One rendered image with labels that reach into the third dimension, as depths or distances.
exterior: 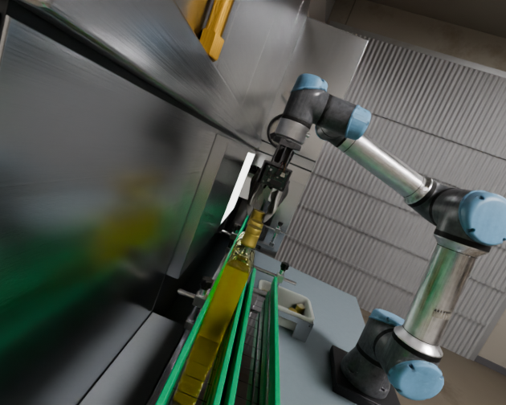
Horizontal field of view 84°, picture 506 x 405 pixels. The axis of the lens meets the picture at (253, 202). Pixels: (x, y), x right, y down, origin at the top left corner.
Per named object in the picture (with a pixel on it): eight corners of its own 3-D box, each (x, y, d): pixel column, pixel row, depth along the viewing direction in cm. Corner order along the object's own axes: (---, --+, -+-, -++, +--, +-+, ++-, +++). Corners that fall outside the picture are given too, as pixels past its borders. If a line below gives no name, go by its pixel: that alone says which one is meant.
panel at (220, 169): (228, 208, 153) (250, 149, 147) (233, 210, 153) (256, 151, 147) (165, 274, 64) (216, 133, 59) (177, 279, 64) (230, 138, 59)
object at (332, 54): (256, 162, 242) (296, 59, 228) (296, 178, 242) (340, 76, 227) (249, 163, 173) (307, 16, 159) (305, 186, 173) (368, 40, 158)
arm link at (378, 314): (385, 345, 94) (402, 311, 92) (405, 376, 81) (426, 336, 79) (352, 333, 94) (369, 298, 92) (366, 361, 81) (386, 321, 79)
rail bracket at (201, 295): (170, 314, 68) (188, 266, 66) (196, 325, 68) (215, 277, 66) (164, 324, 64) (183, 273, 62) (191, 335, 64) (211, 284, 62)
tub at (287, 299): (252, 295, 118) (259, 277, 117) (301, 315, 118) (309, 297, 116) (248, 318, 101) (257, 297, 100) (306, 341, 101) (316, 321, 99)
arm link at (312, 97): (336, 81, 62) (299, 67, 61) (316, 128, 63) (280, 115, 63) (328, 90, 69) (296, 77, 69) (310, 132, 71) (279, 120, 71)
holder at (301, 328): (240, 292, 118) (246, 276, 117) (300, 317, 118) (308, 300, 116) (234, 313, 101) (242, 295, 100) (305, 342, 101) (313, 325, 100)
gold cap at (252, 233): (241, 239, 64) (248, 222, 64) (255, 245, 64) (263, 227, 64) (239, 243, 61) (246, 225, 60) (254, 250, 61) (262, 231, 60)
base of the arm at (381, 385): (384, 377, 94) (397, 352, 93) (389, 408, 80) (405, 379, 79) (340, 352, 99) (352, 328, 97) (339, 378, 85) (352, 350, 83)
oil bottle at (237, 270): (203, 321, 70) (234, 245, 66) (224, 330, 69) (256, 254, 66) (197, 335, 64) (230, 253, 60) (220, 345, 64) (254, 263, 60)
